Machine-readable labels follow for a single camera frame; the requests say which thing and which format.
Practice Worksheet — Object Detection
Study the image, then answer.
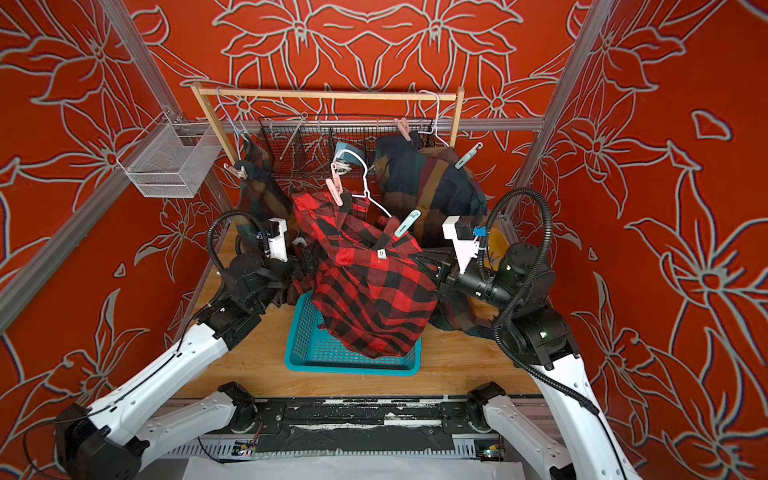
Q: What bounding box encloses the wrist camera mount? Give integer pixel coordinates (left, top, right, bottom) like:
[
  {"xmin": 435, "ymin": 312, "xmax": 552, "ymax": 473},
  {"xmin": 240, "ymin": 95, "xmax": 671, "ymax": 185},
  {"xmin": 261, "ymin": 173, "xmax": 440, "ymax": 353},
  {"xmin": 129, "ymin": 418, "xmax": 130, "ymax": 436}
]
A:
[
  {"xmin": 267, "ymin": 218, "xmax": 288, "ymax": 262},
  {"xmin": 442, "ymin": 216, "xmax": 487, "ymax": 274}
]

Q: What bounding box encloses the teal plastic basket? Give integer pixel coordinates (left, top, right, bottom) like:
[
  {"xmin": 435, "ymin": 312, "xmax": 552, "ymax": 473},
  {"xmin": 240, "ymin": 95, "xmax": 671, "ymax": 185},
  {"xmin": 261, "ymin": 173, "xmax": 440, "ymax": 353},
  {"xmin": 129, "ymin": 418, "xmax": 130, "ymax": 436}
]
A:
[{"xmin": 284, "ymin": 292, "xmax": 422, "ymax": 377}]

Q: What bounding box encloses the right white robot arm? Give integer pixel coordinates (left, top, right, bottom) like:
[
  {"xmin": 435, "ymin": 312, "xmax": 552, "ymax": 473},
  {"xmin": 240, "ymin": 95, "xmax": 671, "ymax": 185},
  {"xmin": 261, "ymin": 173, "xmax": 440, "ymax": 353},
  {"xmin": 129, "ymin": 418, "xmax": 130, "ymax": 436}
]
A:
[{"xmin": 436, "ymin": 188, "xmax": 639, "ymax": 479}]

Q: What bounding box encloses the mint green clothespin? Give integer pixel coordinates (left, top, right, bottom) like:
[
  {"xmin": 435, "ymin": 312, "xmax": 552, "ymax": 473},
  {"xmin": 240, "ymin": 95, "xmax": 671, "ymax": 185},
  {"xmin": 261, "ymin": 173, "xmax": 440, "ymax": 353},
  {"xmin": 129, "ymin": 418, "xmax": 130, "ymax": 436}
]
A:
[{"xmin": 395, "ymin": 209, "xmax": 421, "ymax": 238}]

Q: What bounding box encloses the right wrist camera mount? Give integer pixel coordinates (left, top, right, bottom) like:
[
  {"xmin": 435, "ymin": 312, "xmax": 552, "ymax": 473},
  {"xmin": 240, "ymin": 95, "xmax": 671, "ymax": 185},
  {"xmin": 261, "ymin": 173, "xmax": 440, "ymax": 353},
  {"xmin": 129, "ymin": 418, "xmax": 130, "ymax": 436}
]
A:
[{"xmin": 442, "ymin": 216, "xmax": 487, "ymax": 274}]

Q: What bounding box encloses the white wire hanger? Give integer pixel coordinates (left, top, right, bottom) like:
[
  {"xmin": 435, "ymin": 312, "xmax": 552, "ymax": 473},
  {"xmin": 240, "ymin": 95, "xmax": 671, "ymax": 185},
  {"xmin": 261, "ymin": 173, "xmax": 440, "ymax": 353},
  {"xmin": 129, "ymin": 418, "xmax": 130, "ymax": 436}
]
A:
[{"xmin": 331, "ymin": 155, "xmax": 393, "ymax": 218}]

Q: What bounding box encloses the black wire basket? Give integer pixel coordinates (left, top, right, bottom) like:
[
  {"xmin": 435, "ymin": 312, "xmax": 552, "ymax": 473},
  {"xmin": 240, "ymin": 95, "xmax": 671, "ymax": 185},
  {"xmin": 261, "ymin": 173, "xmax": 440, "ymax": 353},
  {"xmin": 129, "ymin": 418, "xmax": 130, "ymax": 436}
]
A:
[{"xmin": 256, "ymin": 114, "xmax": 435, "ymax": 179}]

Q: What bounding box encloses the teal box with cable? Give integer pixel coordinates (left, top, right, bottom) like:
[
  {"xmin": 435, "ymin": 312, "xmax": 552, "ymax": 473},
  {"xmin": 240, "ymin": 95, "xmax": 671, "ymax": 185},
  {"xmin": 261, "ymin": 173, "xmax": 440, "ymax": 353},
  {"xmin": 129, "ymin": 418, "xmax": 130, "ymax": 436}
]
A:
[{"xmin": 334, "ymin": 141, "xmax": 366, "ymax": 167}]

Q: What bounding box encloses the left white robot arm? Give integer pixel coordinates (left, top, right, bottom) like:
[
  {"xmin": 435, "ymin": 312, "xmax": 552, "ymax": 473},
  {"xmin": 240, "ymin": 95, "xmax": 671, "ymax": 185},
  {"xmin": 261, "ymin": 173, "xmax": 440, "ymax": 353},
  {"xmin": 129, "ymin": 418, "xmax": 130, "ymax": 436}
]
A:
[{"xmin": 54, "ymin": 213, "xmax": 295, "ymax": 479}]

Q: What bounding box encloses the dark multicolour plaid shirt right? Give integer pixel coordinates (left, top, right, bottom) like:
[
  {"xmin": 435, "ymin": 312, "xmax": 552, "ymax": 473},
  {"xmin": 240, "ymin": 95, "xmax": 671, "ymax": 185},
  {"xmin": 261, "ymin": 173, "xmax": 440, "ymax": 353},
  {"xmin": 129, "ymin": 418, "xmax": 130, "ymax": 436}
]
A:
[{"xmin": 373, "ymin": 133, "xmax": 499, "ymax": 340}]

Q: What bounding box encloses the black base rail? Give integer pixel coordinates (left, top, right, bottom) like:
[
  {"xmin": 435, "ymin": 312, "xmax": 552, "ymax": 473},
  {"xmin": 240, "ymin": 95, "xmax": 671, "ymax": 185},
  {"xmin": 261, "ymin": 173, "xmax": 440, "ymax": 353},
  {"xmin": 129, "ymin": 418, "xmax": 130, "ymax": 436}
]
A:
[{"xmin": 249, "ymin": 395, "xmax": 503, "ymax": 458}]

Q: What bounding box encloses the mint clothespin right shirt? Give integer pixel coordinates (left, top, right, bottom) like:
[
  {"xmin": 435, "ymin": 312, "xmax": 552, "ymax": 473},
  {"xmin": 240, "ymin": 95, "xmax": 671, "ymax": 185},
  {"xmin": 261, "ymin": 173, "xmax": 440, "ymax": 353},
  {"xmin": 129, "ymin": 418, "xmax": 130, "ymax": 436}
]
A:
[{"xmin": 454, "ymin": 142, "xmax": 483, "ymax": 170}]

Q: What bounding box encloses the pink clothespin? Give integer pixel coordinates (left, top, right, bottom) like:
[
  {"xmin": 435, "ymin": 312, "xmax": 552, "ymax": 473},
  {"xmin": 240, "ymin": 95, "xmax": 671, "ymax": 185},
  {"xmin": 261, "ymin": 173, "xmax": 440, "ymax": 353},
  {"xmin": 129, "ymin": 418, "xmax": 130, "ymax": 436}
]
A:
[{"xmin": 325, "ymin": 162, "xmax": 344, "ymax": 207}]

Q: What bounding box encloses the white wire basket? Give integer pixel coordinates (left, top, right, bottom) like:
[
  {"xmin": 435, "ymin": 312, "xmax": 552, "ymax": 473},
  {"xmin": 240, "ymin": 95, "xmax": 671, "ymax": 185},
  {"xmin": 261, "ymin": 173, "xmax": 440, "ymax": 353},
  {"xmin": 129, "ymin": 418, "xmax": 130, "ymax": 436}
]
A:
[{"xmin": 116, "ymin": 111, "xmax": 225, "ymax": 203}]

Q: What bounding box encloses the yellow plastic tray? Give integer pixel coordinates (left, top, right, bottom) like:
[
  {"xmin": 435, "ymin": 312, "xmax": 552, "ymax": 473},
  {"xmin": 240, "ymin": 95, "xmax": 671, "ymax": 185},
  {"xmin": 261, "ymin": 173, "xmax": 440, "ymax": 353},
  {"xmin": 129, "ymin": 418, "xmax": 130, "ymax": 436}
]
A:
[{"xmin": 485, "ymin": 228, "xmax": 510, "ymax": 271}]

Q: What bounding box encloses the wooden clothes rack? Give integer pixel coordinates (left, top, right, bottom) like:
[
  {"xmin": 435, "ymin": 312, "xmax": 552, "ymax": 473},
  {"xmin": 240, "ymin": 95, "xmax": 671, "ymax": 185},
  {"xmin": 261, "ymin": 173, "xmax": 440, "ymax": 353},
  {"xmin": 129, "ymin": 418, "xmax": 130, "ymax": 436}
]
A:
[{"xmin": 190, "ymin": 82, "xmax": 465, "ymax": 167}]

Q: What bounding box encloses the red black plaid shirt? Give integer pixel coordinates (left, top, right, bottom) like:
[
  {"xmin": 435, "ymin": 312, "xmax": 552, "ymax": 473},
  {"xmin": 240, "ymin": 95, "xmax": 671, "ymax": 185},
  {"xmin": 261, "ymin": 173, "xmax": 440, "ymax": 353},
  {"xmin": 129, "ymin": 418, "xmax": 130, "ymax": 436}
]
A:
[{"xmin": 293, "ymin": 192, "xmax": 438, "ymax": 359}]

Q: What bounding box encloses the dark plaid shirt left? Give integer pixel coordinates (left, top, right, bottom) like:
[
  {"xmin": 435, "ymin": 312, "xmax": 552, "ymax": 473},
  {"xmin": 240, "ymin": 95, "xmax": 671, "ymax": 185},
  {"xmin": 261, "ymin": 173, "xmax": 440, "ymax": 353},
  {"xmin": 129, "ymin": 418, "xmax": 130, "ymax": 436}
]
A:
[{"xmin": 235, "ymin": 139, "xmax": 299, "ymax": 255}]

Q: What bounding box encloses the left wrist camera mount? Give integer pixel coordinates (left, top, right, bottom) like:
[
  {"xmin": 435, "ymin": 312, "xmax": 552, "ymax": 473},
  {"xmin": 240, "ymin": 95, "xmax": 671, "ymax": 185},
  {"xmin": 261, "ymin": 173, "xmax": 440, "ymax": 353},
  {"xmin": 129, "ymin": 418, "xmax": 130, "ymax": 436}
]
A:
[{"xmin": 267, "ymin": 218, "xmax": 288, "ymax": 262}]

